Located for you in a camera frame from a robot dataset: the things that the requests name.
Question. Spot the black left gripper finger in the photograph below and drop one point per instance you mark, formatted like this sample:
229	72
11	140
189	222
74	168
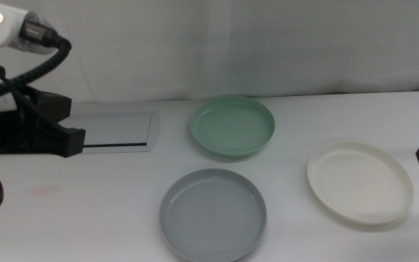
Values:
71	142
56	107

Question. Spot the white shallow plastic bowl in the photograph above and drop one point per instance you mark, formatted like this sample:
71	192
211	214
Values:
358	183

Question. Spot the green shallow plastic bowl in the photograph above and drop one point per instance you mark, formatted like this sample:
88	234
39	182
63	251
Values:
231	127

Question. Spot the grey shallow plastic bowl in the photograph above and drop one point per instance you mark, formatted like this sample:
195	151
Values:
213	218

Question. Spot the white cloth backdrop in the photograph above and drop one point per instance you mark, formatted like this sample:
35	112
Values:
195	43

